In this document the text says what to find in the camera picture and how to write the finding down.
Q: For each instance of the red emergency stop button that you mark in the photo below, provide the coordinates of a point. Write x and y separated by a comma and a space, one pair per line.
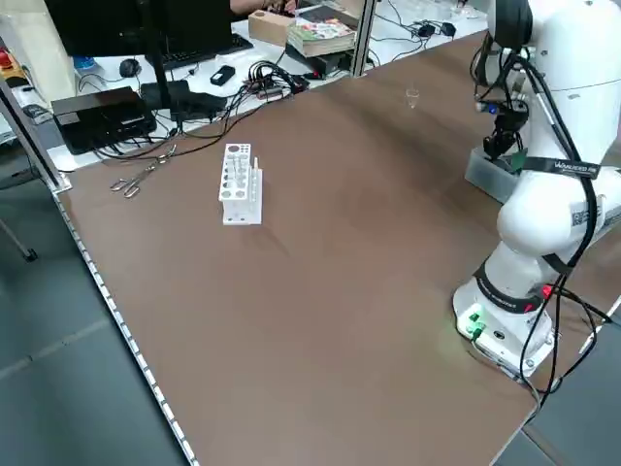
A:
5, 58

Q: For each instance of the metal crucible tongs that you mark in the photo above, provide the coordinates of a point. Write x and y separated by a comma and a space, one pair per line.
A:
154, 166

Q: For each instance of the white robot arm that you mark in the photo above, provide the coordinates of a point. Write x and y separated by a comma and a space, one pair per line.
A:
558, 121

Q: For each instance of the wooden box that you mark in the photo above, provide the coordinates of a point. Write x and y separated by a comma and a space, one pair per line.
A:
269, 29

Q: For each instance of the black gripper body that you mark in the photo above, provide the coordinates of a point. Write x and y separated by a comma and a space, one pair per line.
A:
504, 138

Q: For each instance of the black power adapter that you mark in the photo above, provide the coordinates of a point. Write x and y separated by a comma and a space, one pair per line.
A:
448, 28
427, 30

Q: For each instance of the aluminium frame post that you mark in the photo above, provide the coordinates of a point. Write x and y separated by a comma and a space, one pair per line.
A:
34, 141
363, 39

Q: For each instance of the green cloth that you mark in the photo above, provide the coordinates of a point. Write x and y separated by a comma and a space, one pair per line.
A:
518, 162

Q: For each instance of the black keyboard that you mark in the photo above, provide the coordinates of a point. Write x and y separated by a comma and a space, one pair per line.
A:
208, 51

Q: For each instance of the person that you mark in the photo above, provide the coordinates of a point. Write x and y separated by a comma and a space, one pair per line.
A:
242, 5

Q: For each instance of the white test tube rack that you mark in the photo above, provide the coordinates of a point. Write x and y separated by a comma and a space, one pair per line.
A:
238, 194

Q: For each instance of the stack of books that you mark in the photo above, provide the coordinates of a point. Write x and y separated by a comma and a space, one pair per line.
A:
320, 34

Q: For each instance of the small black device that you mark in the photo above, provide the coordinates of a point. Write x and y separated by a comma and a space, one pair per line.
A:
222, 75

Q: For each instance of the black computer mouse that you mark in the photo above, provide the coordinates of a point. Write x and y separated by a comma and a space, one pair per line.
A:
128, 68

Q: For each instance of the black box-shaped device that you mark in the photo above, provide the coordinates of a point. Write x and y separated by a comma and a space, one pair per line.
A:
97, 116

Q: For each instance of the translucent plastic box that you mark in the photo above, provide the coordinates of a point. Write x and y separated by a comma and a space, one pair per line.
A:
485, 177

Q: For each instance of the blue drink bottle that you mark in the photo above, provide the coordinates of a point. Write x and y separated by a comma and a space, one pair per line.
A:
83, 63

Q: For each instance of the black computer monitor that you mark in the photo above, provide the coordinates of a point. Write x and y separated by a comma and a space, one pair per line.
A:
121, 24

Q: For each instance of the glass beaker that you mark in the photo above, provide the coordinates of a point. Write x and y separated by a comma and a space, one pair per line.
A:
412, 99

